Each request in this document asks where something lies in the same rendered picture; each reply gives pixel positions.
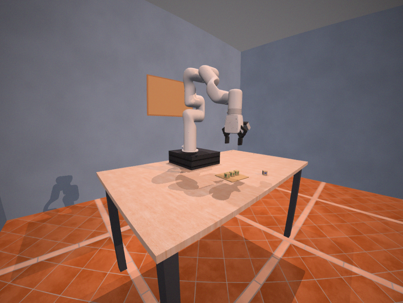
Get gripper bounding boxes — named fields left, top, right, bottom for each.
left=222, top=114, right=248, bottom=145

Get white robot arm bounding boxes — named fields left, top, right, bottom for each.
left=182, top=65, right=242, bottom=152

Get tan flat mat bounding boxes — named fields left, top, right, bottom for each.
left=215, top=173, right=249, bottom=182

